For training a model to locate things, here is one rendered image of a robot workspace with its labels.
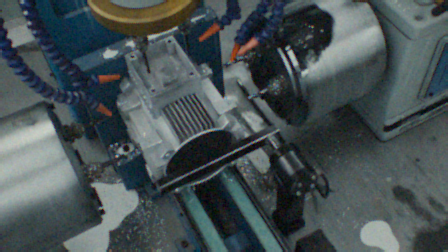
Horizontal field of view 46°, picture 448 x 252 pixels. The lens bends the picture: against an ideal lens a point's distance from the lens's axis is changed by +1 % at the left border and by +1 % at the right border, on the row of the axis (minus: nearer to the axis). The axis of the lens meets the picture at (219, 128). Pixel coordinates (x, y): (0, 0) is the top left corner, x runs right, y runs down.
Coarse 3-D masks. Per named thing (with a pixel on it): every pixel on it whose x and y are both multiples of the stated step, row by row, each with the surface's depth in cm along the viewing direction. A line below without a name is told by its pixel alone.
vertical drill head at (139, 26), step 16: (96, 0) 79; (112, 0) 78; (128, 0) 77; (144, 0) 77; (160, 0) 77; (176, 0) 78; (192, 0) 79; (96, 16) 80; (112, 16) 77; (128, 16) 77; (144, 16) 77; (160, 16) 77; (176, 16) 78; (128, 32) 78; (144, 32) 78; (160, 32) 79; (144, 48) 83
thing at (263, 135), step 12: (264, 132) 100; (276, 132) 101; (240, 144) 99; (252, 144) 99; (264, 144) 102; (216, 156) 98; (228, 156) 98; (240, 156) 100; (192, 168) 97; (204, 168) 97; (216, 168) 99; (156, 180) 96; (168, 180) 96; (180, 180) 96; (192, 180) 98; (168, 192) 97
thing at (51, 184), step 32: (0, 128) 89; (32, 128) 87; (64, 128) 98; (0, 160) 85; (32, 160) 85; (64, 160) 86; (0, 192) 83; (32, 192) 85; (64, 192) 86; (96, 192) 99; (0, 224) 84; (32, 224) 86; (64, 224) 89; (96, 224) 94
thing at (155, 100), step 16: (160, 48) 102; (176, 48) 101; (128, 64) 99; (160, 64) 98; (176, 64) 101; (192, 64) 96; (144, 80) 99; (160, 80) 97; (176, 80) 98; (192, 80) 95; (144, 96) 97; (160, 96) 93; (176, 96) 96; (160, 112) 97
